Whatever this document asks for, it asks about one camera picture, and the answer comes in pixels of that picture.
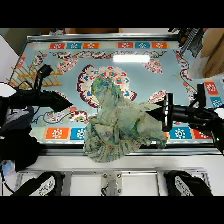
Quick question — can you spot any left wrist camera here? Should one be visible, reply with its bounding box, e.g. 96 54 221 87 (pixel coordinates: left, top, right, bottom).
34 64 54 89

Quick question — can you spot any brown clothes hanger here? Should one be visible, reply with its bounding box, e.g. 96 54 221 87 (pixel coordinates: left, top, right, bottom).
9 62 64 88

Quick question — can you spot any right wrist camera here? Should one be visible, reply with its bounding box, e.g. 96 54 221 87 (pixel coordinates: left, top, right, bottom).
194 83 207 108

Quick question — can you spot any cardboard box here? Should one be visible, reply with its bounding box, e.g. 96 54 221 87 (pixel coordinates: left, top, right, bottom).
199 28 224 78

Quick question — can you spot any green blue floral garment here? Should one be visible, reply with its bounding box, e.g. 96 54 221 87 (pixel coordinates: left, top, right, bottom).
82 75 169 164

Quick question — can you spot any bunch of black hangers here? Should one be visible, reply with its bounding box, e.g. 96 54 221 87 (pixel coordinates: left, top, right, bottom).
177 28 205 58

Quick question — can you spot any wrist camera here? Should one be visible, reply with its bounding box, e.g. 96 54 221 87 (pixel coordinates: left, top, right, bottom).
34 64 54 89
194 83 207 108

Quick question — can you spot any black garment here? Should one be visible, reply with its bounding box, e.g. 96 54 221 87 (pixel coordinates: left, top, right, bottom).
0 128 43 172

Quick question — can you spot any silver frame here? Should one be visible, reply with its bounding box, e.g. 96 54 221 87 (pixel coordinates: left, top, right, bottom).
16 31 224 197

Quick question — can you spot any grey garment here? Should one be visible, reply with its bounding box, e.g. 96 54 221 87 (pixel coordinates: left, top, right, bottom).
2 105 35 132

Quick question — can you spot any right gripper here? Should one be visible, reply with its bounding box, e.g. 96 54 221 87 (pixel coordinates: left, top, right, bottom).
161 92 188 132

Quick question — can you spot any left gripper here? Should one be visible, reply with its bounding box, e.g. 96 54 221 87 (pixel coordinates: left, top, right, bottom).
36 89 73 113

